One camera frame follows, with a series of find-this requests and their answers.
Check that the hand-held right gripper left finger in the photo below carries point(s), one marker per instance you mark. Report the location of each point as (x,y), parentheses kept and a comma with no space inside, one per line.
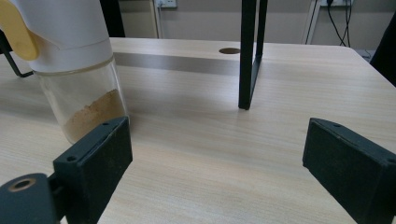
(93,168)

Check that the black curtain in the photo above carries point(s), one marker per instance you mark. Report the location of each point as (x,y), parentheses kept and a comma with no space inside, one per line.
(386,53)
(112,18)

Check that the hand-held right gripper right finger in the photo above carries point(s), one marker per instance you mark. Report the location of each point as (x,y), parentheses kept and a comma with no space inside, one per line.
(351,168)

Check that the white wall trunking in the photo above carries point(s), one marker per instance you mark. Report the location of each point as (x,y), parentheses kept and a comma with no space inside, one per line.
(155,21)
(312,21)

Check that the black two-tier metal shelf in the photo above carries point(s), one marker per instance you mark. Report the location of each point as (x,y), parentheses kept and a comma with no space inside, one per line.
(247,62)

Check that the white wall socket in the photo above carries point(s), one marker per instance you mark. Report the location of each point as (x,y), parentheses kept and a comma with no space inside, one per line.
(337,2)
(166,3)

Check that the white-lid jar brown powder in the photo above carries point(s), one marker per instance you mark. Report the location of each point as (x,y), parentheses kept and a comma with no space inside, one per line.
(68,31)

